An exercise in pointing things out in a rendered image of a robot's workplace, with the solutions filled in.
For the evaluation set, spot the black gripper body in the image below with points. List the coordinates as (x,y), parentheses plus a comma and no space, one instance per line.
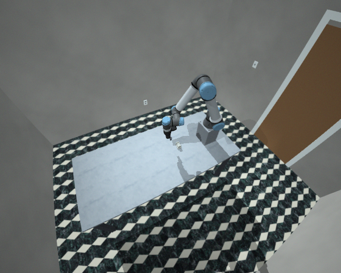
(168,132)

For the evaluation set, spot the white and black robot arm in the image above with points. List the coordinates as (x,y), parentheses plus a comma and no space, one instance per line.
(207,91)

